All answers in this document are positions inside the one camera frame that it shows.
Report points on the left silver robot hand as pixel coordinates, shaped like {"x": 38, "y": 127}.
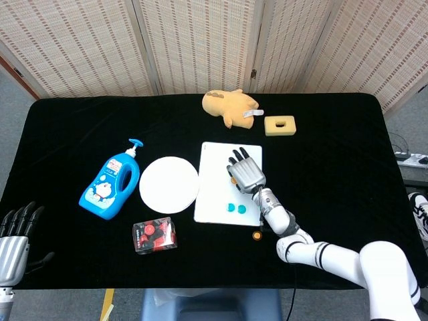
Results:
{"x": 11, "y": 255}

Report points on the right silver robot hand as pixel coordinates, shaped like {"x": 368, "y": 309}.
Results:
{"x": 247, "y": 174}

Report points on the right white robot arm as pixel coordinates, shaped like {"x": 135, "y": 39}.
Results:
{"x": 277, "y": 217}

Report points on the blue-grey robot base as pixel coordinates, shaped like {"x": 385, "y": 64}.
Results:
{"x": 210, "y": 306}

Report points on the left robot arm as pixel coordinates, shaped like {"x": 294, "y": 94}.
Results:
{"x": 5, "y": 301}

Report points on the white magnetic board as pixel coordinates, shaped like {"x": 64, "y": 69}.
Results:
{"x": 214, "y": 167}

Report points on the blue pump soap bottle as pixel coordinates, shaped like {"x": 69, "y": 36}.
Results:
{"x": 100, "y": 200}

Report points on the yellow sponge with hole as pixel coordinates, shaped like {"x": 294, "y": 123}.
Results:
{"x": 269, "y": 130}

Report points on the tan plush toy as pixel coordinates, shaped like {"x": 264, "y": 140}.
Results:
{"x": 227, "y": 103}

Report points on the white round pad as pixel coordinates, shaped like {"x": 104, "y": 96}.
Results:
{"x": 168, "y": 184}

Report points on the black tablecloth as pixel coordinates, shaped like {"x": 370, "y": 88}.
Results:
{"x": 334, "y": 167}

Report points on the yellow floor tape strip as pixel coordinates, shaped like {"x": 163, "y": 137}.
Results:
{"x": 107, "y": 304}

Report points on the clear box with red parts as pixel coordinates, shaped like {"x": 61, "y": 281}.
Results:
{"x": 154, "y": 235}

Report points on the white power strip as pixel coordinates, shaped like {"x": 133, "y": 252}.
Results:
{"x": 413, "y": 158}

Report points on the white and black shoe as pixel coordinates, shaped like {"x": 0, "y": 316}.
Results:
{"x": 419, "y": 214}

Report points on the woven folding screen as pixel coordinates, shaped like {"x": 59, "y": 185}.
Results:
{"x": 83, "y": 50}

